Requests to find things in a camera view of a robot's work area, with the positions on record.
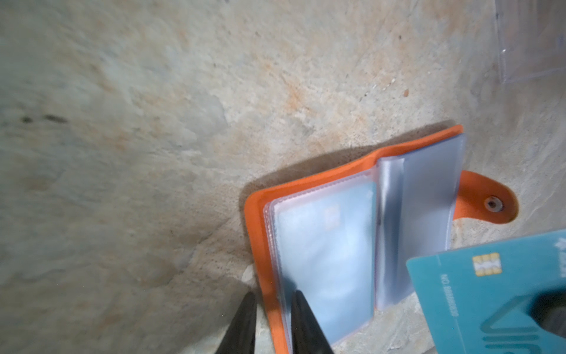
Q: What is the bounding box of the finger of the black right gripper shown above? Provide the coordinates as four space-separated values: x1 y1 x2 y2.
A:
529 289 566 339

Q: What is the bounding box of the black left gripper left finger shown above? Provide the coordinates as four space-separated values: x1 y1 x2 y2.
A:
215 291 257 354

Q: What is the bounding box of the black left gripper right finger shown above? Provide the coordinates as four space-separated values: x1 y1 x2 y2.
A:
291 290 334 354

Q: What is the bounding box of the orange card holder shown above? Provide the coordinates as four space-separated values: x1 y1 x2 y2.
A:
244 125 519 353

